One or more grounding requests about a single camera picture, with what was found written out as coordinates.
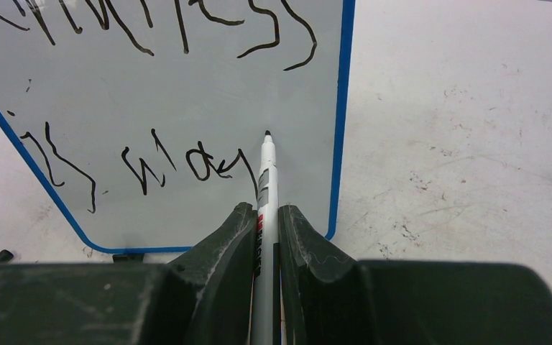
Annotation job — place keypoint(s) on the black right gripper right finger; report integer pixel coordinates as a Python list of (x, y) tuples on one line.
[(331, 298)]

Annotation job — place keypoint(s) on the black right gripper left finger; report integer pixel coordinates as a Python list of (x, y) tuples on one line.
[(201, 297)]

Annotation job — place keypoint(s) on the white marker pen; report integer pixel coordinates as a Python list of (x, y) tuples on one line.
[(265, 320)]

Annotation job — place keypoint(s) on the blue framed whiteboard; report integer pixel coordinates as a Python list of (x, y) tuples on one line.
[(144, 120)]

